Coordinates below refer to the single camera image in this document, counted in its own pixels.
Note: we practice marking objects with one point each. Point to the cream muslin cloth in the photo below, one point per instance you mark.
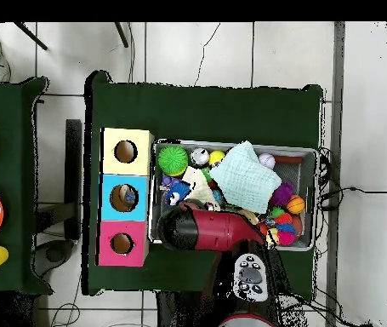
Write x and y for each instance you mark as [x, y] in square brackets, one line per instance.
[196, 180]

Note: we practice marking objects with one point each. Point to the mint green cloth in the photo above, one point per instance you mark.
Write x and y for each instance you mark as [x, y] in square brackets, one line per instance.
[244, 177]

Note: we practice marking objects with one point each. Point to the clear plastic packet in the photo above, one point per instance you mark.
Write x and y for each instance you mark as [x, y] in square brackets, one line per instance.
[130, 197]

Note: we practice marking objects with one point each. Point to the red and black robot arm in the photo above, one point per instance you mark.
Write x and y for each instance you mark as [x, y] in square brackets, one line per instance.
[220, 230]

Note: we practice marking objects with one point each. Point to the wooden box with three holes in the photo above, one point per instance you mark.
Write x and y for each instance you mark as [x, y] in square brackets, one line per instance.
[143, 167]

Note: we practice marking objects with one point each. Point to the clear mesh bin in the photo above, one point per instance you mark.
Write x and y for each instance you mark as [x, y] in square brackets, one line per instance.
[302, 170]

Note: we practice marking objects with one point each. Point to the blue fuzzy toy with eyes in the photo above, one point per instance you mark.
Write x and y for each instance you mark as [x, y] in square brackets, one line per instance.
[176, 193]

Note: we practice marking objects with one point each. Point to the green spiky ball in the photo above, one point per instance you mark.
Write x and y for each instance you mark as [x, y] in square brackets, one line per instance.
[173, 160]

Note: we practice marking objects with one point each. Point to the yellow ball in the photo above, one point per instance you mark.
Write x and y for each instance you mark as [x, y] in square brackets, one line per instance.
[216, 157]

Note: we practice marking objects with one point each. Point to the dark green tablecloth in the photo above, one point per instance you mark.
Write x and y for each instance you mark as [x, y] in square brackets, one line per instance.
[16, 170]
[200, 116]

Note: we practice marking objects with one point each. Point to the white baseball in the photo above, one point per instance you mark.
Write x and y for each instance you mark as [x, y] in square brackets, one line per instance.
[268, 161]

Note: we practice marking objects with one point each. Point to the purple spiky toy with eyes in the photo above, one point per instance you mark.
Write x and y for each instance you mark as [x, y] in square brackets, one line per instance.
[283, 194]

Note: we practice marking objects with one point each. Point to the small orange basketball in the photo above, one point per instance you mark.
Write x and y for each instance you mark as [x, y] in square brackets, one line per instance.
[296, 204]

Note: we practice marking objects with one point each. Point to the black tripod leg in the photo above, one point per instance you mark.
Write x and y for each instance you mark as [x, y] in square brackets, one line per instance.
[30, 35]
[121, 34]

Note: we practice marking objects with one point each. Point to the grey floor strip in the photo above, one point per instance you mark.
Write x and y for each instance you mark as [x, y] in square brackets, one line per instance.
[339, 102]

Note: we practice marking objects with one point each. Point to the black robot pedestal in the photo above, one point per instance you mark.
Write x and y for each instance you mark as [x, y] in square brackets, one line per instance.
[179, 313]

